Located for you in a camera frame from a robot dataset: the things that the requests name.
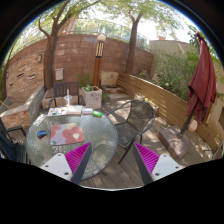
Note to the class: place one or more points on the floral red mouse pad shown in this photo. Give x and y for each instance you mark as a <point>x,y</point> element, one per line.
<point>66,134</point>

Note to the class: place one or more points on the dark blue computer mouse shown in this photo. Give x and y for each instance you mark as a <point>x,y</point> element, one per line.
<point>41,134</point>

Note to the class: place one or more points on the black chair at left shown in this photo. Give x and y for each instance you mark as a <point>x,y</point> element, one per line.
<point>10,148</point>

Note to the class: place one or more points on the dark wooden slat chair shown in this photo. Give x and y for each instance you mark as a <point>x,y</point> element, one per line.
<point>62,89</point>

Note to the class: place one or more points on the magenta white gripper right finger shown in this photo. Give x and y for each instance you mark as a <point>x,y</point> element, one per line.
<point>153,166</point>

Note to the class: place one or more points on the concrete umbrella base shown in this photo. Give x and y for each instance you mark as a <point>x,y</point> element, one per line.
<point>175,145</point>

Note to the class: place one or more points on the tree trunk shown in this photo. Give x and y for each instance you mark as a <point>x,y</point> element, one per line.
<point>132,42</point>
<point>59,15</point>

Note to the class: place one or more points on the wooden lamp post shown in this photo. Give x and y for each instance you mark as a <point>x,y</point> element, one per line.
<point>99,53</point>

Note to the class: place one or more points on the right tree trunk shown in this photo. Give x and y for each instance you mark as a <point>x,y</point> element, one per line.
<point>132,42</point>

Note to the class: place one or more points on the black metal mesh chair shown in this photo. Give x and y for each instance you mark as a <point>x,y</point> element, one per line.
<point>140,118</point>

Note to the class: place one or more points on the white candle in glass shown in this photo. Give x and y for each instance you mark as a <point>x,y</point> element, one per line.
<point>67,99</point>

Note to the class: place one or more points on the small book on table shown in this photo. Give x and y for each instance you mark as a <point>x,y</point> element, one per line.
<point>86,111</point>

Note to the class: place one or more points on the folded red patio umbrella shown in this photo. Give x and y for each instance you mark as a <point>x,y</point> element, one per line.
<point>202,87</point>

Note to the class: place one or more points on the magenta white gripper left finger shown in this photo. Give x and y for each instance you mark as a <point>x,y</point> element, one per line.
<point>70,166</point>

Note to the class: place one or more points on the white square planter box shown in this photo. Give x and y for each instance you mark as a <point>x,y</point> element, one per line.
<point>92,96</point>

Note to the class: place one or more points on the round glass patio table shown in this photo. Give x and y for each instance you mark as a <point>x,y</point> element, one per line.
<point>100,132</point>

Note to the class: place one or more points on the left tree trunk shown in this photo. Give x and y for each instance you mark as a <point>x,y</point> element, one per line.
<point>59,15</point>

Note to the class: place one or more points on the open magazine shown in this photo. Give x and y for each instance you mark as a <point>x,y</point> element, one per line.
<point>71,110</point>

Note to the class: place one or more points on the green small bottle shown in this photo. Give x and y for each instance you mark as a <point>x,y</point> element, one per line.
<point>97,114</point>

